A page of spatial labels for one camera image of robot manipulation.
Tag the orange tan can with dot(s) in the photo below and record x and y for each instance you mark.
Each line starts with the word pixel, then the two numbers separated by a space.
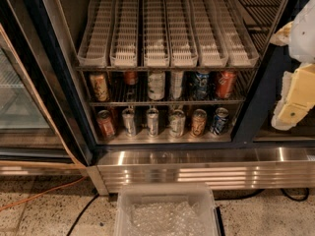
pixel 99 86
pixel 199 119

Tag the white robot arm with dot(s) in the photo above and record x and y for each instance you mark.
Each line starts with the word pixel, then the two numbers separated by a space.
pixel 301 46

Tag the clear shelf tray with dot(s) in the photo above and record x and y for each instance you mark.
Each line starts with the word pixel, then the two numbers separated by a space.
pixel 181 40
pixel 241 50
pixel 124 43
pixel 210 43
pixel 155 34
pixel 94 45

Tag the orange red can right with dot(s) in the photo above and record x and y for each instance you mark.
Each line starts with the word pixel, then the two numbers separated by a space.
pixel 225 83

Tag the blue white can bottom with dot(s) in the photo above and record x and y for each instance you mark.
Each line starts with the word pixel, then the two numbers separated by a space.
pixel 220 121

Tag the blue can middle shelf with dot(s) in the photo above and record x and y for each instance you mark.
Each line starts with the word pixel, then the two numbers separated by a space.
pixel 200 85

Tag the orange tan can bottom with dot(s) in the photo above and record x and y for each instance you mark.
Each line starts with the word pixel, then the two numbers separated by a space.
pixel 199 119

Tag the white silver can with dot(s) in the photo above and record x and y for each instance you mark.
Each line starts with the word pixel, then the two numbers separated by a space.
pixel 176 80

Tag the white green can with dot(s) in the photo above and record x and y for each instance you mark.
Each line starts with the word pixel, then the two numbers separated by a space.
pixel 156 84

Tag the small orange can rear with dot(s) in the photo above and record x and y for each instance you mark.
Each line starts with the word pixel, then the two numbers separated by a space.
pixel 130 78

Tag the red can bottom left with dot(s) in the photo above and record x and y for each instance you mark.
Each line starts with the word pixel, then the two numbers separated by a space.
pixel 105 123

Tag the glass fridge door left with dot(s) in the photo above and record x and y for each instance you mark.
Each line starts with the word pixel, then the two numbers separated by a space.
pixel 33 130

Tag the clear plastic bin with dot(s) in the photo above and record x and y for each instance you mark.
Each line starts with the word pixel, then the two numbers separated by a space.
pixel 166 210

